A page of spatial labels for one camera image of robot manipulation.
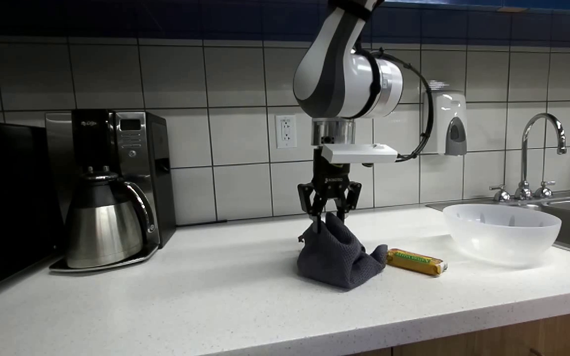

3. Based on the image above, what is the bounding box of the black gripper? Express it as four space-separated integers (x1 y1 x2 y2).
297 146 365 234

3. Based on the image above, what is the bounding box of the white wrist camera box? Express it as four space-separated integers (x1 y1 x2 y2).
319 143 402 168

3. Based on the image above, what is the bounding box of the chrome sink faucet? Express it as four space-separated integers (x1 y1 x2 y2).
517 111 570 202

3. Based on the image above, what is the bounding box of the grey hand towel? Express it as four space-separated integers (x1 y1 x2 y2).
295 212 390 293

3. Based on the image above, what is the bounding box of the wooden base cabinet front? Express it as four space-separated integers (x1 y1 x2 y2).
347 307 570 356

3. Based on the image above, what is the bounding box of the white wall soap dispenser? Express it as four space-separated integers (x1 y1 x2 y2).
420 79 472 158

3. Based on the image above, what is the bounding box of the steel coffee carafe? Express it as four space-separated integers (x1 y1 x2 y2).
64 172 163 271

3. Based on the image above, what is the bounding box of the chrome faucet handle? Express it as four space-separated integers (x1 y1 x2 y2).
489 184 515 206
535 182 559 200

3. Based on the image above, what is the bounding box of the blue cabinet door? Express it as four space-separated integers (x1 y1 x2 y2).
371 0 570 50

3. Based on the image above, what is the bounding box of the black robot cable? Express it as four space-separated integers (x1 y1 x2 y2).
357 44 436 164

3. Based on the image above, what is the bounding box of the translucent plastic bowl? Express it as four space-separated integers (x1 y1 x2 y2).
442 202 565 269

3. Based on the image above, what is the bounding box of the yellow green snack packet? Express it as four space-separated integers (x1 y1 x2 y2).
386 247 450 279

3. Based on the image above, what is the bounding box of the black microwave oven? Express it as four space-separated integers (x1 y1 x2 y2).
0 117 68 293

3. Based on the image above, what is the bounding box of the black coffee maker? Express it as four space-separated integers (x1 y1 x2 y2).
44 107 179 275

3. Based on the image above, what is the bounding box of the white wall outlet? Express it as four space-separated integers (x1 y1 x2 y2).
274 113 301 152

